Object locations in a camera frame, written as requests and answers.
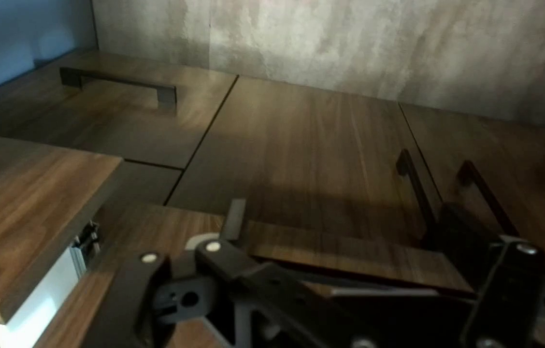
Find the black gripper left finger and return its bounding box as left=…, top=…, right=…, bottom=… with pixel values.
left=220, top=200, right=247, bottom=244

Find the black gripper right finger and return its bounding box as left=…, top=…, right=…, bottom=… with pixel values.
left=434, top=202, right=545, bottom=306

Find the dark lower cabinet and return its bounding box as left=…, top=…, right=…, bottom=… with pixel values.
left=0, top=53, right=545, bottom=248

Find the black cabinet door handle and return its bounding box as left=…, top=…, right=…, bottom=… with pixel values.
left=395, top=150, right=438, bottom=229
left=455, top=161, right=517, bottom=237

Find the black drawer handle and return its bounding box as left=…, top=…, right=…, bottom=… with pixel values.
left=57, top=66, right=177, bottom=111

